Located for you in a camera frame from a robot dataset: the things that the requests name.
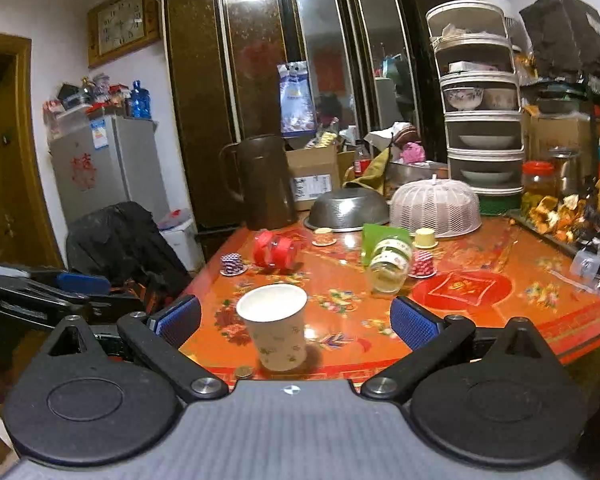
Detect patterned ceramic bowl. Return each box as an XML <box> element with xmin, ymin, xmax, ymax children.
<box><xmin>443</xmin><ymin>86</ymin><xmax>484</xmax><ymax>112</ymax></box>

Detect green packet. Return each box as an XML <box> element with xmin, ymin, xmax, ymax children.
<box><xmin>361</xmin><ymin>223</ymin><xmax>412</xmax><ymax>267</ymax></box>

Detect metal basin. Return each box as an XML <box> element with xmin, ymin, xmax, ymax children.
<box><xmin>386</xmin><ymin>159</ymin><xmax>450</xmax><ymax>189</ymax></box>

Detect floral paper cup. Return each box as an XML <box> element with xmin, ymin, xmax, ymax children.
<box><xmin>235</xmin><ymin>283</ymin><xmax>309</xmax><ymax>372</ymax></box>

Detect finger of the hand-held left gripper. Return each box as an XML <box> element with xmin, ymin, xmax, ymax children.
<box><xmin>29</xmin><ymin>267</ymin><xmax>113</xmax><ymax>302</ymax></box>

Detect pink cloth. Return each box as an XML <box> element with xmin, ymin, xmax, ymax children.
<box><xmin>401</xmin><ymin>142</ymin><xmax>428</xmax><ymax>166</ymax></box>

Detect blue and white bag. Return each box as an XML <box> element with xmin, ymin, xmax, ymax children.
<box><xmin>276</xmin><ymin>60</ymin><xmax>318</xmax><ymax>137</ymax></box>

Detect plain cardboard box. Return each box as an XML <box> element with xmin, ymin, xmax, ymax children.
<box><xmin>522</xmin><ymin>111</ymin><xmax>600</xmax><ymax>167</ymax></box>

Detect brown plastic pitcher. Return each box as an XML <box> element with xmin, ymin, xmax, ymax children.
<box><xmin>218</xmin><ymin>134</ymin><xmax>298</xmax><ymax>231</ymax></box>

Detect black bag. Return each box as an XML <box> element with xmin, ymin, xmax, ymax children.
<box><xmin>519</xmin><ymin>0</ymin><xmax>600</xmax><ymax>85</ymax></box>

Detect metal bowl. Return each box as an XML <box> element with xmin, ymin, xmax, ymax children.
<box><xmin>303</xmin><ymin>190</ymin><xmax>392</xmax><ymax>233</ymax></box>

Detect cardboard box with label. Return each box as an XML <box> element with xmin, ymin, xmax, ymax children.
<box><xmin>285</xmin><ymin>144</ymin><xmax>344</xmax><ymax>212</ymax></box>

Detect dark wooden wardrobe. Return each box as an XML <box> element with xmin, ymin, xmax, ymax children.
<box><xmin>156</xmin><ymin>0</ymin><xmax>496</xmax><ymax>235</ymax></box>

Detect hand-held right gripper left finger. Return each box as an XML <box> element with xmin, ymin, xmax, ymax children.
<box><xmin>45</xmin><ymin>295</ymin><xmax>229</xmax><ymax>403</ymax></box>

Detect blue plastic bottle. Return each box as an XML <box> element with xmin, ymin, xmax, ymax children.
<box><xmin>129</xmin><ymin>79</ymin><xmax>152</xmax><ymax>120</ymax></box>

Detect cola bottle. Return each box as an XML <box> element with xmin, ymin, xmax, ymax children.
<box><xmin>353</xmin><ymin>141</ymin><xmax>371</xmax><ymax>179</ymax></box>

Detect wooden door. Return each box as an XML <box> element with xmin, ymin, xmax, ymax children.
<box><xmin>0</xmin><ymin>31</ymin><xmax>65</xmax><ymax>270</ymax></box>

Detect red striped capsule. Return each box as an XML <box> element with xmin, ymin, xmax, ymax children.
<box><xmin>408</xmin><ymin>250</ymin><xmax>436</xmax><ymax>279</ymax></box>

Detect purple striped capsule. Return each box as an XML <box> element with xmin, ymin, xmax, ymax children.
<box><xmin>219</xmin><ymin>253</ymin><xmax>248</xmax><ymax>277</ymax></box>

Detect white mesh food cover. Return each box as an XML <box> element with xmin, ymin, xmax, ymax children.
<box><xmin>389</xmin><ymin>179</ymin><xmax>483</xmax><ymax>239</ymax></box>

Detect framed wall clock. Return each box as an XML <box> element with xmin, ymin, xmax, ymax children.
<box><xmin>86</xmin><ymin>0</ymin><xmax>161</xmax><ymax>70</ymax></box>

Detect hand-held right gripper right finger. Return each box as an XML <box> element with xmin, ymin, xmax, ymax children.
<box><xmin>361</xmin><ymin>296</ymin><xmax>548</xmax><ymax>403</ymax></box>

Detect olive cloth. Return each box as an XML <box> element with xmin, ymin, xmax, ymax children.
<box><xmin>344</xmin><ymin>146</ymin><xmax>393</xmax><ymax>197</ymax></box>

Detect dried orange peels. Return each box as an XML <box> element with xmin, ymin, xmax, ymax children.
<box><xmin>521</xmin><ymin>194</ymin><xmax>600</xmax><ymax>242</ymax></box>

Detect white plate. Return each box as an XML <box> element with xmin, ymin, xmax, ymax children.
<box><xmin>459</xmin><ymin>169</ymin><xmax>516</xmax><ymax>185</ymax></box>
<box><xmin>456</xmin><ymin>133</ymin><xmax>516</xmax><ymax>150</ymax></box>

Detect grey refrigerator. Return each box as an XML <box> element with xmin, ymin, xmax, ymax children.
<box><xmin>48</xmin><ymin>114</ymin><xmax>171</xmax><ymax>226</ymax></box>

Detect white tiered dish rack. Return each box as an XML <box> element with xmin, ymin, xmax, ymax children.
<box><xmin>425</xmin><ymin>0</ymin><xmax>527</xmax><ymax>215</ymax></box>

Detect black chair with jacket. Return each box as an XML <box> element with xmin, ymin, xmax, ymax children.
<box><xmin>65</xmin><ymin>201</ymin><xmax>192</xmax><ymax>312</ymax></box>

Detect red lid glass jar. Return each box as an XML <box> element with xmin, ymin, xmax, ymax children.
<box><xmin>520</xmin><ymin>160</ymin><xmax>559</xmax><ymax>212</ymax></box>

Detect glass jar with green label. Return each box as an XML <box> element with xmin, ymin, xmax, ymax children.
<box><xmin>369</xmin><ymin>236</ymin><xmax>414</xmax><ymax>295</ymax></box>

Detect white trash bin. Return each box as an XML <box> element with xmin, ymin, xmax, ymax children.
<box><xmin>157</xmin><ymin>208</ymin><xmax>206</xmax><ymax>274</ymax></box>

